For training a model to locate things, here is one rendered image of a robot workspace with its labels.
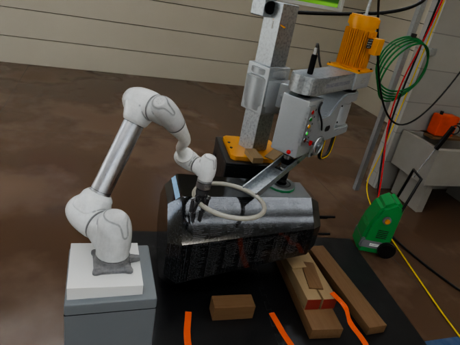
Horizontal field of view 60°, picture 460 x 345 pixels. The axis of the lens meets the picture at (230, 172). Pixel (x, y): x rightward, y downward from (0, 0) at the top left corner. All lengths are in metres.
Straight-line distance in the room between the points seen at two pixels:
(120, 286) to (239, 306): 1.23
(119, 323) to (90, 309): 0.16
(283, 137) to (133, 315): 1.58
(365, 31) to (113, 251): 2.36
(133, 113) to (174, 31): 6.79
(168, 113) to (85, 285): 0.84
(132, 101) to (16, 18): 6.83
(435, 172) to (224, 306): 3.12
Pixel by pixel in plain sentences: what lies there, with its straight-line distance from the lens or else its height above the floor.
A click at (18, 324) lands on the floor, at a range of 2.99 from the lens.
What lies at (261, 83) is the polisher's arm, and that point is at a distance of 3.40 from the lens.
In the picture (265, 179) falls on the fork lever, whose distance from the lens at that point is 2.87.
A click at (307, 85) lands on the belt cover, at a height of 1.62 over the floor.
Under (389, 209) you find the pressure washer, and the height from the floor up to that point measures 0.51.
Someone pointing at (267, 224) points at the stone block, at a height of 0.67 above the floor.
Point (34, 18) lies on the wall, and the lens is 8.62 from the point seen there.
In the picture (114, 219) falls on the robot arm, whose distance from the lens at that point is 1.84.
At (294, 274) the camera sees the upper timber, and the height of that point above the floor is 0.19.
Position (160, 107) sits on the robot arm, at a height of 1.60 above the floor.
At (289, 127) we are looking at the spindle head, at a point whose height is 1.30.
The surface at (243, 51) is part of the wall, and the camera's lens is 9.10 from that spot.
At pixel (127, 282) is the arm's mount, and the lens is 1.93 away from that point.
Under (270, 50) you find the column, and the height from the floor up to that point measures 1.69.
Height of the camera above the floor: 2.16
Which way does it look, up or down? 26 degrees down
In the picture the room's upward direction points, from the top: 11 degrees clockwise
